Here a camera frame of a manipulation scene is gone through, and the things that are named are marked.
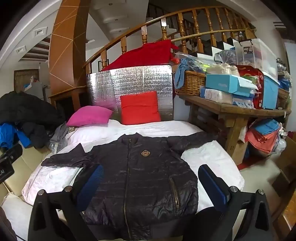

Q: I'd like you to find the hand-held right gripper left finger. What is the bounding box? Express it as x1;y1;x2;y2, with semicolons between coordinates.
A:
28;164;105;241

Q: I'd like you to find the white bed blanket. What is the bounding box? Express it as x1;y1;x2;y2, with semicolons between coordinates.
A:
22;119;245;241

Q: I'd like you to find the white tissue pack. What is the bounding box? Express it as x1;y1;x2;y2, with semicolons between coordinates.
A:
200;88;234;105

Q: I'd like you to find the grey garment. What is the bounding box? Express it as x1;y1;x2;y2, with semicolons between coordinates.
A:
47;122;75;153

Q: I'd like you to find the pink pillow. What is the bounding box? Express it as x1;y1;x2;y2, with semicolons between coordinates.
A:
67;105;113;127

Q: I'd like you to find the wicker basket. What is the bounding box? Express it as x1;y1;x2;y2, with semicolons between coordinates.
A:
175;70;207;96

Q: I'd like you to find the red printed bag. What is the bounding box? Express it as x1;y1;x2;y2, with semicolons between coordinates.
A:
236;65;264;109

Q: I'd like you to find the blue cloth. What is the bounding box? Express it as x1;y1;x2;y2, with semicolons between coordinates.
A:
174;58;203;89

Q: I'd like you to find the blue plastic bin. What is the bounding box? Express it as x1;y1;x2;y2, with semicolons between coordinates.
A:
262;72;281;110

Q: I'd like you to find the beige sofa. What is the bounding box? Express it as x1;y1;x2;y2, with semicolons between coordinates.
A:
0;146;52;204

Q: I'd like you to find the orange wooden column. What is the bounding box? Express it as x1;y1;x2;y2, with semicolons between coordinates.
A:
48;0;89;96

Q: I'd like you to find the red pillow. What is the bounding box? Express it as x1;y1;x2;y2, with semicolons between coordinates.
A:
120;91;162;126

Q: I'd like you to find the wooden table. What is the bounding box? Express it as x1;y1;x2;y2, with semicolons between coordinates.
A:
176;89;292;159

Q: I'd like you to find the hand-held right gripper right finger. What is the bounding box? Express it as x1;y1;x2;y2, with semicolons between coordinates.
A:
182;164;279;241

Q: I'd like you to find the wooden stair railing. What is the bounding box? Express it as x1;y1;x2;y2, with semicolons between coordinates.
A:
83;7;257;75

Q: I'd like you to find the clear plastic storage box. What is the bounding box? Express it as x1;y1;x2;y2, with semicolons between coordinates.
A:
233;38;278;77

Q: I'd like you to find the cardboard box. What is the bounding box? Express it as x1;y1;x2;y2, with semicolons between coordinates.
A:
272;137;296;193

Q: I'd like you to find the silver foil insulation panel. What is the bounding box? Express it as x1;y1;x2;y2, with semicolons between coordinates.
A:
87;64;174;122

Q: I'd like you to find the blue garment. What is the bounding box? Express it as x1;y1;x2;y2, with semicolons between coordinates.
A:
0;123;31;149

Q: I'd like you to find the pile of dark clothes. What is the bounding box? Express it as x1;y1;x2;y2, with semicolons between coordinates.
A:
0;91;65;149

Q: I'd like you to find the black puffer jacket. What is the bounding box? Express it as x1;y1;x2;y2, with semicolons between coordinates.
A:
41;132;219;241

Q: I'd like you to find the light blue carton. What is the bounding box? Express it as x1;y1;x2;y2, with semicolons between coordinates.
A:
205;74;259;98

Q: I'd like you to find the pile of folded cloths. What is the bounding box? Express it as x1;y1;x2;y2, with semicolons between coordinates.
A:
245;118;281;154

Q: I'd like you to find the red cloth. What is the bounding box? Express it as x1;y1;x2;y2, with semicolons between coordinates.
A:
101;39;179;72

